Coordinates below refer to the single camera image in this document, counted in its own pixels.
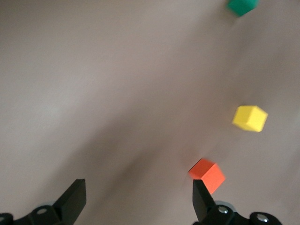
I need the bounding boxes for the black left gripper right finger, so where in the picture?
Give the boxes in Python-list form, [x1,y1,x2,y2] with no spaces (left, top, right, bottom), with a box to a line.
[192,180,282,225]

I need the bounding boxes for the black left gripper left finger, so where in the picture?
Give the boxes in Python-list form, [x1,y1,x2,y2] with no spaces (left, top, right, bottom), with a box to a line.
[0,179,86,225]

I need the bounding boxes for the yellow cube block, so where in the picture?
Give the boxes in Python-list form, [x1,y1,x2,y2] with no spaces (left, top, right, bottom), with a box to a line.
[232,105,269,133]

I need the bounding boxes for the green cube block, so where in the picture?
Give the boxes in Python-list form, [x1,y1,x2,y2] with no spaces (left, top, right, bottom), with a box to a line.
[226,0,260,17]

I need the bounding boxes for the brown paper table cover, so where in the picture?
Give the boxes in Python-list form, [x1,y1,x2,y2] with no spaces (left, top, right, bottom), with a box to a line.
[0,0,300,225]

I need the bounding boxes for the orange cube block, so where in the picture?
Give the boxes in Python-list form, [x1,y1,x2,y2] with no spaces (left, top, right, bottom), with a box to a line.
[188,158,226,195]

